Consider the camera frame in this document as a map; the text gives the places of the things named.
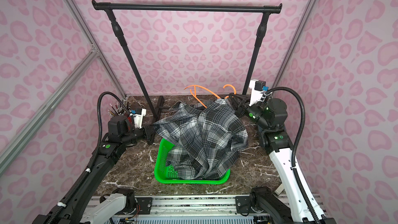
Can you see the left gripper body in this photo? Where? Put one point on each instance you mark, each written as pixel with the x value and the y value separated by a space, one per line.
pixel 147 131

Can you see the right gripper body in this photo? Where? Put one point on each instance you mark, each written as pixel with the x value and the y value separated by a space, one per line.
pixel 241 107

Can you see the black white plaid shirt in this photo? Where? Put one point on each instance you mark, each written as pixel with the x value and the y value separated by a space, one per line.
pixel 207 139

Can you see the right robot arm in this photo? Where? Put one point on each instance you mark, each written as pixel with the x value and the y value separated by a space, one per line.
pixel 270 114

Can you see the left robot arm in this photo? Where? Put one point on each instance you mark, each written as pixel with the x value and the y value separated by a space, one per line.
pixel 121 134

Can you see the red pen holder cup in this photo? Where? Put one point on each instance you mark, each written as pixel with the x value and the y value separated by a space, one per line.
pixel 123 109

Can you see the green plastic basket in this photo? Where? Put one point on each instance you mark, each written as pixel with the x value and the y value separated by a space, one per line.
pixel 167 175

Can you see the black clothes rack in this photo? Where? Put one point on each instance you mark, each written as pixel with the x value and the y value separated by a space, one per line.
pixel 109 8

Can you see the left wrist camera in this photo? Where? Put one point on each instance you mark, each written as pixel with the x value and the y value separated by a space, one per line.
pixel 137 117

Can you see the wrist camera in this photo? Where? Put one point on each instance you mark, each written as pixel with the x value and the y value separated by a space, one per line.
pixel 137 117
pixel 258 90

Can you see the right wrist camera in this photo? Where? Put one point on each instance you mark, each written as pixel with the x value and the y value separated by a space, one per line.
pixel 258 90

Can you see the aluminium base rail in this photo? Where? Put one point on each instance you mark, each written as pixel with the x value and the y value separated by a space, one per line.
pixel 192 208

